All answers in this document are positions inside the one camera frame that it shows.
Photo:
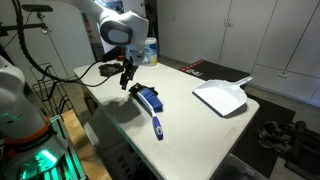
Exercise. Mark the black wire rack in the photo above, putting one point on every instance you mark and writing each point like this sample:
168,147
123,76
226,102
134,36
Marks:
51,93

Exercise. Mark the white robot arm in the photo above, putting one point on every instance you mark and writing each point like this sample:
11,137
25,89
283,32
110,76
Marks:
29,137

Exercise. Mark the blue white cleaning brush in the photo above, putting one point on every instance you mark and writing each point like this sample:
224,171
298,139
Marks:
154,105

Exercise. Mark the white wipes canister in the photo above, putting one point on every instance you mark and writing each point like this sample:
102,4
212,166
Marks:
150,48

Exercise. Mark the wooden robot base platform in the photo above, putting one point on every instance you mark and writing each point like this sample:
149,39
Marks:
90,161

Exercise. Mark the pair of dark shoes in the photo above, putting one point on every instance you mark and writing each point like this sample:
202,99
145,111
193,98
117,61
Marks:
276,136

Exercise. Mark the white dustpan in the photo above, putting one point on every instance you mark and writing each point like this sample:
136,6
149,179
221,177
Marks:
223,96

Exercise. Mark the large black patterned glove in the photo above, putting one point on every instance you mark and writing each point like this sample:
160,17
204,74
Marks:
108,70

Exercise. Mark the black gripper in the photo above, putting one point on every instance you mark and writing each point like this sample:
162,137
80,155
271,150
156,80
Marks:
129,69

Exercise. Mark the green lit aluminium frame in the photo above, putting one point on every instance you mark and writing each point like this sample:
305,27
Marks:
63,160

